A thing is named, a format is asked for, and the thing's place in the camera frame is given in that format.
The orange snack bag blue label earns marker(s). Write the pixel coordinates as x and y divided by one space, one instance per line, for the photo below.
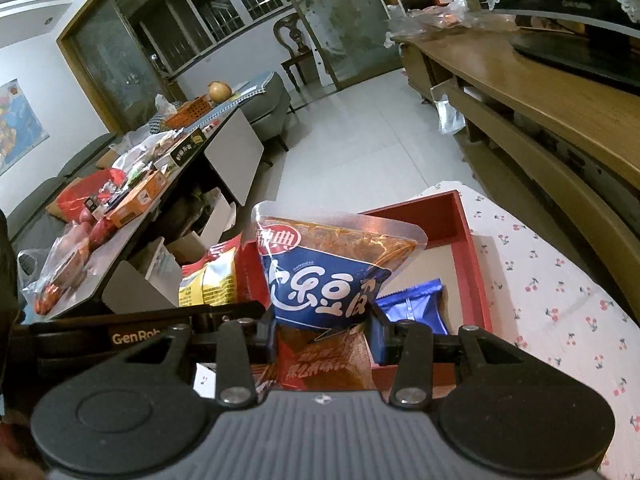
320 280

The orange basket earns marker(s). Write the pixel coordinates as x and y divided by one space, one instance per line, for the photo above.
192 110

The red plastic bag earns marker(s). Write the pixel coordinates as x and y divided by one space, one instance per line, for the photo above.
80 197

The grey armchair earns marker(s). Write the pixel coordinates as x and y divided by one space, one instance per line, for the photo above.
265 105

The white cardboard box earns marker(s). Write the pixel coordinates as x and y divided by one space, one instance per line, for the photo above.
200 240

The glass sliding door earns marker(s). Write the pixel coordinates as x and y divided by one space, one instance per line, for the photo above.
110 60

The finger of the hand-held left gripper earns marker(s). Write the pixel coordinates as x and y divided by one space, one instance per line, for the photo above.
210 312

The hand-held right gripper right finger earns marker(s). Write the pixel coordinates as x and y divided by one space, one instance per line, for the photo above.
379 337

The red and yellow snack packet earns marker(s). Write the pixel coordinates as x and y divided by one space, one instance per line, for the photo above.
210 280

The wooden tv stand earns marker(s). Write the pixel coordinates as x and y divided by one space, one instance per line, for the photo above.
525 85

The silver plastic bag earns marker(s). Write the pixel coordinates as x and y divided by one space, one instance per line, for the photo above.
450 110

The clear plastic bags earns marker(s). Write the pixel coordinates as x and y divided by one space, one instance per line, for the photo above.
440 20

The wall map poster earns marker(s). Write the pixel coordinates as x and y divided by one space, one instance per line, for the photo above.
17 125

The red cardboard box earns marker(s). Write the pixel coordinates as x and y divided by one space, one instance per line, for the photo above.
465 260

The wooden chair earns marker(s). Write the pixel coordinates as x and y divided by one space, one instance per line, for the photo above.
295 35

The bag of red snacks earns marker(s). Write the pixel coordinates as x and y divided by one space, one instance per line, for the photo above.
60 270

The yellow pomelo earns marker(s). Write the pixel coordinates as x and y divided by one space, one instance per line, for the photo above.
219 92

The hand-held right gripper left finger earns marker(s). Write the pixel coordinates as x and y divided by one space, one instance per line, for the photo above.
265 340

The dark blue biscuit packet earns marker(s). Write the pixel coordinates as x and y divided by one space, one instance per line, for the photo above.
415 305

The black television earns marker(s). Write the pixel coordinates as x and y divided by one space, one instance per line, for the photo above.
575 45

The grey sofa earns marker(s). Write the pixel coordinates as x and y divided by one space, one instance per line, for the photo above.
30 205

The cherry print tablecloth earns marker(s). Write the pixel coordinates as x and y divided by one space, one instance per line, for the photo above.
550 310

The dark coffee table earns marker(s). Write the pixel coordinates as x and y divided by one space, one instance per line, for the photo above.
122 240

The orange carton box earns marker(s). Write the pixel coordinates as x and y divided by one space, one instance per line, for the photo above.
135 200

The black snack box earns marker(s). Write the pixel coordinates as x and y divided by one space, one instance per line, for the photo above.
185 149

